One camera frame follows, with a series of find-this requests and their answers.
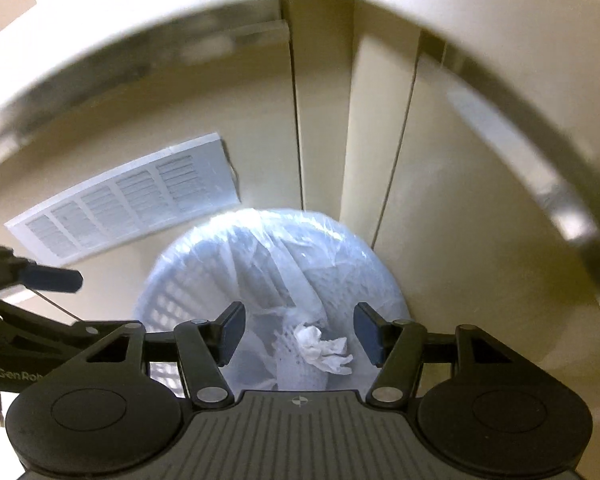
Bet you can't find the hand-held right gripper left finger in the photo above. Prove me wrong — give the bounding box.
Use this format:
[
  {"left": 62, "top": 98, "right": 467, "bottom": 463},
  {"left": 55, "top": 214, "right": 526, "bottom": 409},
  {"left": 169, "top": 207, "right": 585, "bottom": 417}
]
[{"left": 70, "top": 301, "right": 247, "bottom": 408}]

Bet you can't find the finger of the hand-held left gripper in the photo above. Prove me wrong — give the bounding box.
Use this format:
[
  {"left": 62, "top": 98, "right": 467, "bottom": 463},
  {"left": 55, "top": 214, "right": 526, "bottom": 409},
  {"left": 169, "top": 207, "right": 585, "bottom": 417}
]
[
  {"left": 0, "top": 299, "right": 111, "bottom": 361},
  {"left": 0, "top": 244, "right": 83, "bottom": 293}
]

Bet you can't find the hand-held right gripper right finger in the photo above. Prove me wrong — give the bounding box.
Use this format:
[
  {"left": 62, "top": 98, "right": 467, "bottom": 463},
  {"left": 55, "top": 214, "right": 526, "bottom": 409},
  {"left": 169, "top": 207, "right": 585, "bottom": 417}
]
[{"left": 353, "top": 301, "right": 528, "bottom": 408}]

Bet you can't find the white tissue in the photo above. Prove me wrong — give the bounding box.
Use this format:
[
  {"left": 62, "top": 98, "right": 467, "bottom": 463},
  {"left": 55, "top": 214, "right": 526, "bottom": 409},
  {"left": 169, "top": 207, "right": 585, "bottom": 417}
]
[{"left": 294, "top": 324, "right": 355, "bottom": 376}]

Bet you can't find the blue plastic trash bin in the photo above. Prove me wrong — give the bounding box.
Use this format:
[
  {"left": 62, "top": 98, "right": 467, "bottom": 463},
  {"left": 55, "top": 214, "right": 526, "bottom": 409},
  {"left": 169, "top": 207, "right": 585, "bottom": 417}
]
[{"left": 132, "top": 207, "right": 413, "bottom": 396}]

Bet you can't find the clear plastic bin liner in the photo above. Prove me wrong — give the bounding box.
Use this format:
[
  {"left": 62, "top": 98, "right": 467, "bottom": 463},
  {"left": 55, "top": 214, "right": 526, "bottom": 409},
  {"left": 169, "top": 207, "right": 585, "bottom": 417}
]
[{"left": 135, "top": 207, "right": 411, "bottom": 391}]

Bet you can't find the metal vent grille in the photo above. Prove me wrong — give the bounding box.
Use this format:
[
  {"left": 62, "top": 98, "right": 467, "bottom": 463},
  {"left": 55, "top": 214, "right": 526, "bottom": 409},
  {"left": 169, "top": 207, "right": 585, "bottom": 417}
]
[{"left": 5, "top": 132, "right": 241, "bottom": 266}]

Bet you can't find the beige cabinet door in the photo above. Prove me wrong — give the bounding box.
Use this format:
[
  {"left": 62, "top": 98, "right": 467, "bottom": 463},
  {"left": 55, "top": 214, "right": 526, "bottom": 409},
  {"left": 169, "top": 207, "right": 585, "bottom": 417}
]
[{"left": 375, "top": 55, "right": 600, "bottom": 396}]

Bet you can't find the beige vented cabinet panel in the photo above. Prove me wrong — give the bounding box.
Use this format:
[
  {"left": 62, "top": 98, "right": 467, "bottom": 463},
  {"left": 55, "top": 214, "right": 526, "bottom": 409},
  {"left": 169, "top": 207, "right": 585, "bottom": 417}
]
[{"left": 0, "top": 20, "right": 301, "bottom": 321}]

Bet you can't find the beige corner filler panel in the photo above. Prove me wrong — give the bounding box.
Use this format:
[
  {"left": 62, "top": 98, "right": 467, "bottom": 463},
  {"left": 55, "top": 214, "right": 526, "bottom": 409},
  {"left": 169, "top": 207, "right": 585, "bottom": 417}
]
[{"left": 280, "top": 0, "right": 421, "bottom": 251}]

